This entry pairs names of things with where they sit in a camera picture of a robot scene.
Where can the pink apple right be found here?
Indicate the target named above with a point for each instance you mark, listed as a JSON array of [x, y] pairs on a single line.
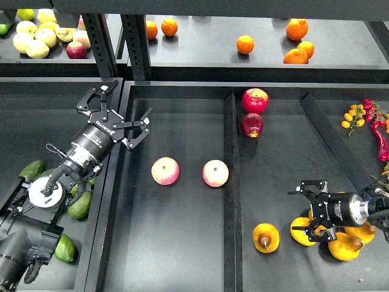
[[215, 173]]

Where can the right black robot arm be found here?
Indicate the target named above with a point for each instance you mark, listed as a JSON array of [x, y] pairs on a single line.
[[375, 211]]

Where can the pink apple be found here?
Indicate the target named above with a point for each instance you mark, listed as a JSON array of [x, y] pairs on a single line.
[[165, 171], [215, 173]]

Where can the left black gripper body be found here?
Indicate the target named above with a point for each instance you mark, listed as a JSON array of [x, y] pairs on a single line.
[[98, 136]]

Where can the yellow pear with brown stem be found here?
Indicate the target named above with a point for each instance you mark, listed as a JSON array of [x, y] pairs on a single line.
[[266, 238]]

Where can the red chili pepper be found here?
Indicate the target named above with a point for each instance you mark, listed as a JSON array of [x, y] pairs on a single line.
[[382, 146]]

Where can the orange front right shelf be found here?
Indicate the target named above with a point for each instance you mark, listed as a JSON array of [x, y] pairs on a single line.
[[296, 56]]

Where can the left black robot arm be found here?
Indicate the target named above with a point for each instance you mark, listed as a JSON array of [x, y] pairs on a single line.
[[31, 211]]

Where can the green lime on shelf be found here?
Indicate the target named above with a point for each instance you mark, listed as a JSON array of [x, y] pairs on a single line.
[[26, 14]]

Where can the black left tray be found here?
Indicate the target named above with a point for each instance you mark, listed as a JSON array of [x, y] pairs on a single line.
[[37, 111]]

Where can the bright red apple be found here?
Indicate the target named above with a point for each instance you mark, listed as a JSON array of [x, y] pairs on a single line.
[[255, 100]]

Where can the red cherry tomato bunch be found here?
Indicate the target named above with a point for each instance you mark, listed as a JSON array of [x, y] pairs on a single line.
[[373, 112]]

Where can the dark red apple on shelf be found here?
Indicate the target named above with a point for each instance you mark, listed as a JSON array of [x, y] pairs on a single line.
[[76, 50]]

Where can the yellow pear lower pile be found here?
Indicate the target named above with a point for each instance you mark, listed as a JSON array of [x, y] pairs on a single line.
[[345, 247]]

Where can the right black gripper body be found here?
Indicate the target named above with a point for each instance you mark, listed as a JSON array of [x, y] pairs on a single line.
[[339, 209]]

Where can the pink apple left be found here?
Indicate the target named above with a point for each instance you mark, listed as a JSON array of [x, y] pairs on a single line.
[[165, 171]]

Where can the orange middle shelf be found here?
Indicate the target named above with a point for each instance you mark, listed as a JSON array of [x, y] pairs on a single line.
[[245, 44]]

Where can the black shelf upright post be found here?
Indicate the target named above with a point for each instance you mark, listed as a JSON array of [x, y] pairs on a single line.
[[136, 38]]

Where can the black tray divider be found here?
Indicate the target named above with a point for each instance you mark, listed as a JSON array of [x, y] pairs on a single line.
[[232, 250], [350, 163]]

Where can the orange far left shelf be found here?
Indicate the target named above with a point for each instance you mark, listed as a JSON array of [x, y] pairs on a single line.
[[151, 29]]

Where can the black centre tray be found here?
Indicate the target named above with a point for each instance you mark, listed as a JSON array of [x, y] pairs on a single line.
[[170, 238]]

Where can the pale yellow apple right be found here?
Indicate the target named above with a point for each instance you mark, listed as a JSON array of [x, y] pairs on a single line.
[[65, 34]]

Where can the pale yellow apple front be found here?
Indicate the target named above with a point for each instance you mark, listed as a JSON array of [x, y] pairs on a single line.
[[37, 49]]

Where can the pale yellow apple upper left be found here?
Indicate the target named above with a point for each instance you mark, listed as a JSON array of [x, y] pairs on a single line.
[[27, 27]]

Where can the black tray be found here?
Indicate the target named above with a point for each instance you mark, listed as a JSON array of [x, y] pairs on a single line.
[[37, 111], [170, 238]]

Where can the yellow cherry tomato bunch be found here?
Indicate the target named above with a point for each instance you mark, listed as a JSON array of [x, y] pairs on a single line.
[[354, 118]]

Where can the pale pink peach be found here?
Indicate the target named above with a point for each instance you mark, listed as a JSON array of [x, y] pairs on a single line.
[[81, 36]]

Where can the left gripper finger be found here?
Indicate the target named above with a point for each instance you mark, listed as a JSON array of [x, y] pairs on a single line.
[[101, 93], [139, 125]]

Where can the pale yellow apple centre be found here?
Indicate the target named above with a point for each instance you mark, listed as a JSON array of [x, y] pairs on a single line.
[[47, 36]]

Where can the pale yellow apple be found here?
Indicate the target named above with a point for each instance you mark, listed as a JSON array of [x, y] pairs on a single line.
[[27, 27], [47, 36], [20, 41], [65, 34], [37, 49]]

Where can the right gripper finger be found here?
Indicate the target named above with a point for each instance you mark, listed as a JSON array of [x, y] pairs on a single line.
[[316, 191], [316, 235]]

